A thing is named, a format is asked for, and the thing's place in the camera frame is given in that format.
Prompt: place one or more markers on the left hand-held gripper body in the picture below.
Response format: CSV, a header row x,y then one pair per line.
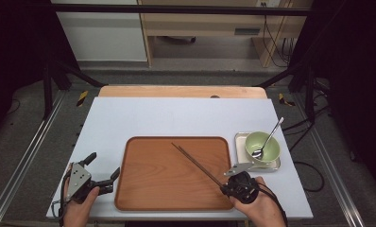
x,y
78,179

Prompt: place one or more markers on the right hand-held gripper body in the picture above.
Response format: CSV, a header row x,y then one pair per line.
x,y
244,187

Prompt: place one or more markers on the metal spoon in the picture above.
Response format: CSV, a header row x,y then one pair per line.
x,y
257,153

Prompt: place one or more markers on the small steel tray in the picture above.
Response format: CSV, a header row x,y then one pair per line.
x,y
239,148

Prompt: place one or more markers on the green bowl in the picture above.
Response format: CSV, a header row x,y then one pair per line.
x,y
255,142

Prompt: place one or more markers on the brown wooden tray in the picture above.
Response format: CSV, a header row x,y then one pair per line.
x,y
157,183

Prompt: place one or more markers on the person's right hand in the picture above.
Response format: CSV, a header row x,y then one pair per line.
x,y
264,211

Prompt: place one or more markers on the person's left hand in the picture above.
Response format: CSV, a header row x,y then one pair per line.
x,y
77,214

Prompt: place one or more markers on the yellow black tape strip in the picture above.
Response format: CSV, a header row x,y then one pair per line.
x,y
82,98
283,99

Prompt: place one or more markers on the black metal stand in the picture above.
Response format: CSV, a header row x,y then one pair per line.
x,y
47,88
309,94

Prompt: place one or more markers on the white table board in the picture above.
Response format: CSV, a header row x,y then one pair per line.
x,y
176,116

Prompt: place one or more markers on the light wooden table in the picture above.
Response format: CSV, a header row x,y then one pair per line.
x,y
176,91

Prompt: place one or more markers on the white cabinet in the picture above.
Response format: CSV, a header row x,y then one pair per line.
x,y
101,34

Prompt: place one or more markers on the black curtain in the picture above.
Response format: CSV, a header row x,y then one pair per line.
x,y
16,47
353,63

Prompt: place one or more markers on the light wooden desk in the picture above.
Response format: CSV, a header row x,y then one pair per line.
x,y
201,26

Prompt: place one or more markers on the black horizontal bar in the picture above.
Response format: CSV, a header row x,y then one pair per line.
x,y
176,9

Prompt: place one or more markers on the white power outlet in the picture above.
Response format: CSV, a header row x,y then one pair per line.
x,y
268,3

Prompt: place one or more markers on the aluminium floor rail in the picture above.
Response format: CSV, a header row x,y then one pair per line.
x,y
25,154
328,160

